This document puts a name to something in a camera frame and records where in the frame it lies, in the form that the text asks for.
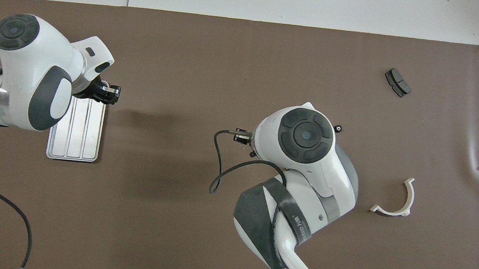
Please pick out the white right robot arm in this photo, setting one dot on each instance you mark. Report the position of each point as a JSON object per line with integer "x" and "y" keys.
{"x": 326, "y": 185}

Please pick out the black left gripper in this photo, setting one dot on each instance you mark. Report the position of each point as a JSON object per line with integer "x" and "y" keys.
{"x": 91, "y": 91}

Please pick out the silver metal tray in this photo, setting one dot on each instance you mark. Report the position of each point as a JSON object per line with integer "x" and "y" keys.
{"x": 75, "y": 137}

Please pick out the small black bearing gear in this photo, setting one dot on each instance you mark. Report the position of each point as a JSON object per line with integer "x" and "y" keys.
{"x": 339, "y": 128}

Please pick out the brown table mat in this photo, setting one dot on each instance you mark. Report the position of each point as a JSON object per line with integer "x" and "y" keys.
{"x": 185, "y": 60}

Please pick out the white curved plastic bracket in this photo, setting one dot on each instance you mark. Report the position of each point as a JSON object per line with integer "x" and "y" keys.
{"x": 410, "y": 199}

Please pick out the dark grey brake pad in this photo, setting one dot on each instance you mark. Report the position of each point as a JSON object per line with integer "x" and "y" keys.
{"x": 398, "y": 82}

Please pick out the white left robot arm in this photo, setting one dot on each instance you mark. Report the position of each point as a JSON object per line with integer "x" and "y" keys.
{"x": 34, "y": 47}

